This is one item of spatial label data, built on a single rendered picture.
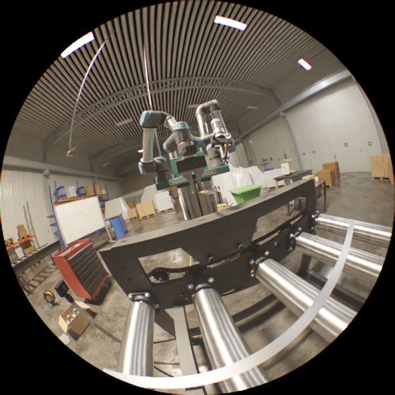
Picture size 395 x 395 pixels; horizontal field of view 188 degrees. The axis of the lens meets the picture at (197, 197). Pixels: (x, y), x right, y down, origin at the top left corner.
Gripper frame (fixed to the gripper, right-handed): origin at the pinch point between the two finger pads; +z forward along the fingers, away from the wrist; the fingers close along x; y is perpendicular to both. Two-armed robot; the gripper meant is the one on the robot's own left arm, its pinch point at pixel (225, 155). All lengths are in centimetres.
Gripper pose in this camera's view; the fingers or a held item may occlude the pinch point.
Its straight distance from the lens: 69.9
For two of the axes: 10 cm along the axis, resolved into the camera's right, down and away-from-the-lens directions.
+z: 0.8, 9.6, -2.8
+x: 9.9, -1.2, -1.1
